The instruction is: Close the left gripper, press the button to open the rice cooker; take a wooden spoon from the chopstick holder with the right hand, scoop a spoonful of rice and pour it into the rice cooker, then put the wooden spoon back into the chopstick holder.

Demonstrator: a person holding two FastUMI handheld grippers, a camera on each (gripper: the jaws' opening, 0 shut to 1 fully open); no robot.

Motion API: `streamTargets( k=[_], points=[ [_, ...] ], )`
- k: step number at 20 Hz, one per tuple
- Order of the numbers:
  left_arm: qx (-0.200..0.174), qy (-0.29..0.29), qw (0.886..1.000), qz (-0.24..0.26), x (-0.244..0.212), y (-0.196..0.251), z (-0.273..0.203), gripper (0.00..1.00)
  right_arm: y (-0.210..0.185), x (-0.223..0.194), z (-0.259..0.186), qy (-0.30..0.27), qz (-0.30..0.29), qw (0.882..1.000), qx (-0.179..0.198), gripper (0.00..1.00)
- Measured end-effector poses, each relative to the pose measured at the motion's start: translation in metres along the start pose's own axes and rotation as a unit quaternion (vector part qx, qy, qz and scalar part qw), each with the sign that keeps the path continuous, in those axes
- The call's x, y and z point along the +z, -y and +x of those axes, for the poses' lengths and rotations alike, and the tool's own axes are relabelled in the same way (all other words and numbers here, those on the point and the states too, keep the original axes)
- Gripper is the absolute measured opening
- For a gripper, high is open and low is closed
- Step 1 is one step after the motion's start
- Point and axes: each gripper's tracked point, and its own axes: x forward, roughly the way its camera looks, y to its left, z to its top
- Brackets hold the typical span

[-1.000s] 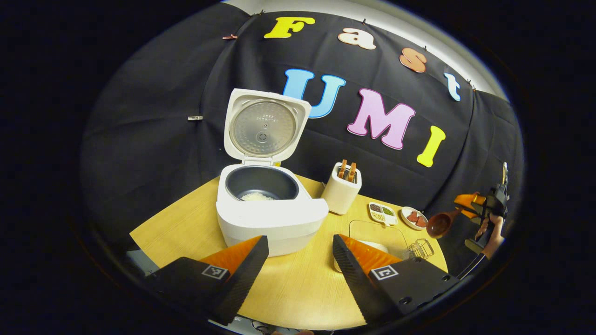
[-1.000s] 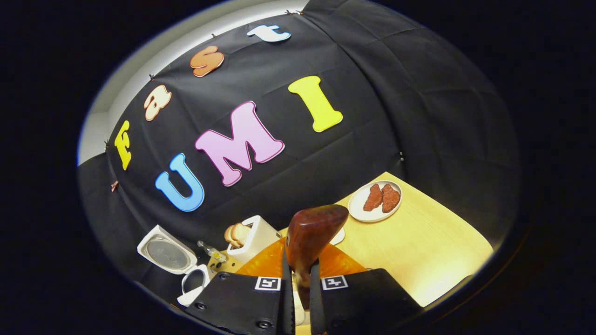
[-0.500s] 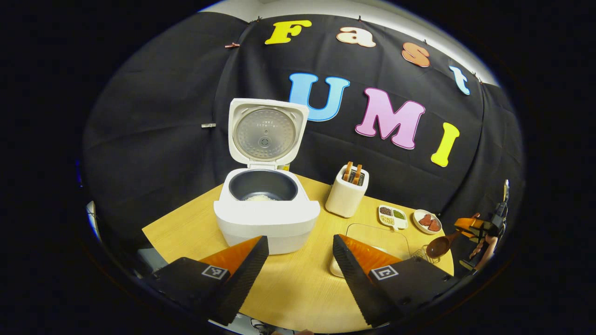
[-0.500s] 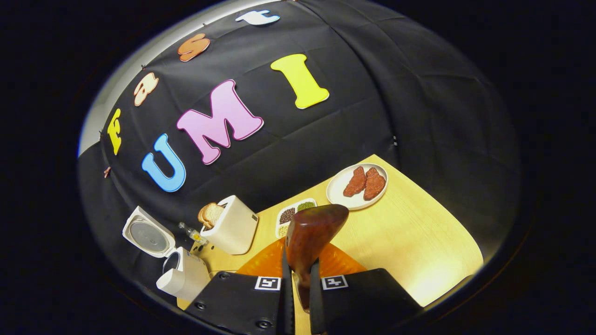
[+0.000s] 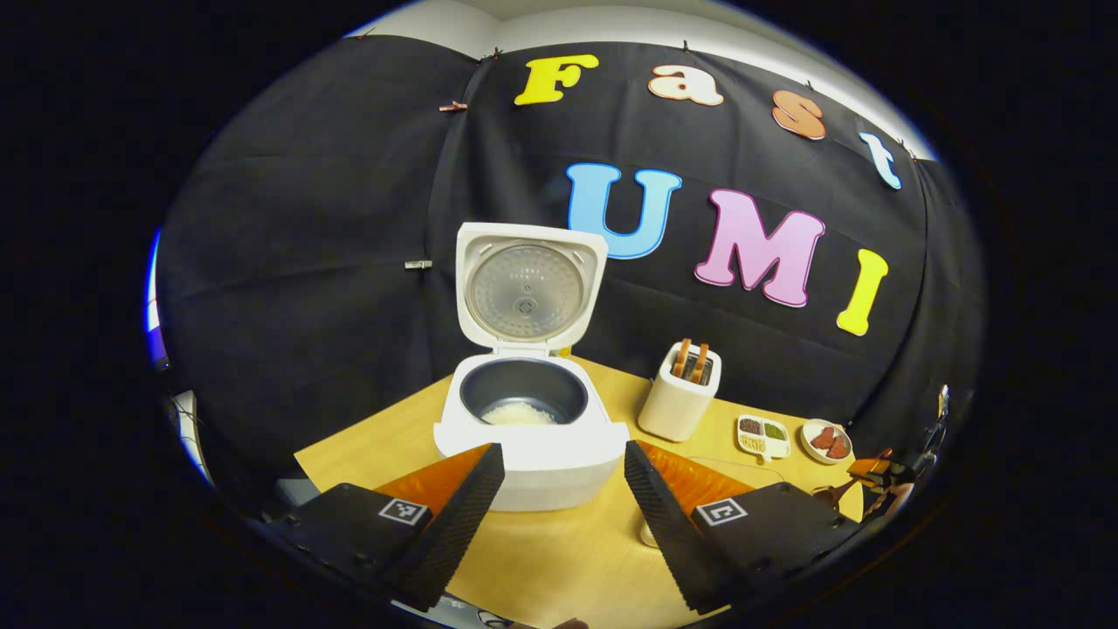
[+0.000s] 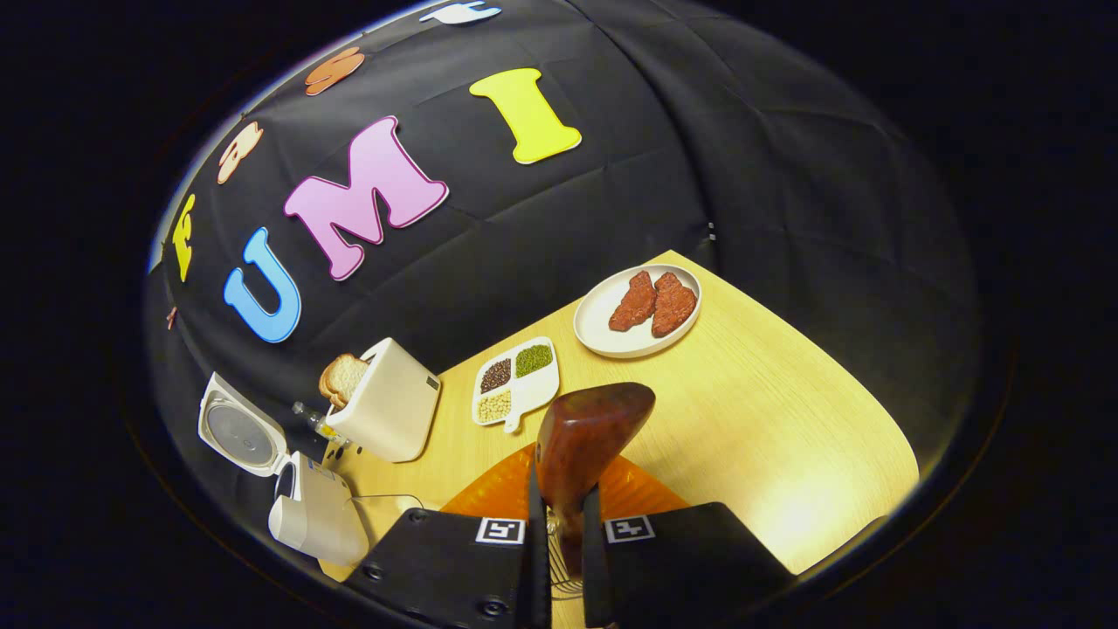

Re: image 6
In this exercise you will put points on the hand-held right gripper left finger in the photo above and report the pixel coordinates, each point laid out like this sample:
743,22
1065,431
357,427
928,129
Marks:
540,577

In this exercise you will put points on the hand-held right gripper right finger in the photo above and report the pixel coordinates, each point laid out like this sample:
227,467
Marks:
594,577

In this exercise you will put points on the brown wooden spoon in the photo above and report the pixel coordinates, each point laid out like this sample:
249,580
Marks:
585,437

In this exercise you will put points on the clear plastic rice container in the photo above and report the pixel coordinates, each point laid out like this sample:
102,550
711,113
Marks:
384,497

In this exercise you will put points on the white rice cooker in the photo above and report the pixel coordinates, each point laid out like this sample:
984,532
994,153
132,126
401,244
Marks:
319,524

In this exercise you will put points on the yellow soybeans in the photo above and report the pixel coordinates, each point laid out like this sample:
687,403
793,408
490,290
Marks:
494,406

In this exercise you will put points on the white divided bean dish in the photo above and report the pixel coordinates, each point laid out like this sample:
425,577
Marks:
533,393

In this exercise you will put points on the dark brown beans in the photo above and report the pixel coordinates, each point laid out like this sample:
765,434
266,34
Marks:
495,375

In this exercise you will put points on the green beans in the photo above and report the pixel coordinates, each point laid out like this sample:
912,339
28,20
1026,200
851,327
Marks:
534,359

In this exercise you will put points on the white toaster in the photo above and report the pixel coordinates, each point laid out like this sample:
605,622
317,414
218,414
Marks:
393,411

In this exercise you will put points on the round white plate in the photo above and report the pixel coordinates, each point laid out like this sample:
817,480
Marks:
598,341

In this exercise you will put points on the small clear bottle yellow label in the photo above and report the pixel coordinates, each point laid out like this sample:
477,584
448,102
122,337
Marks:
319,424

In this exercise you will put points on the toast bread slice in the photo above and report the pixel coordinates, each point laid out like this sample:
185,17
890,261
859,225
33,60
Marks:
349,376
323,389

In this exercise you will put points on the red meat piece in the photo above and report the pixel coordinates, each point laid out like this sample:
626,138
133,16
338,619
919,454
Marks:
674,306
633,301

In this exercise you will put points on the black backdrop cloth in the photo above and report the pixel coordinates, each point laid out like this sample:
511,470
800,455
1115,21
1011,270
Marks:
699,131

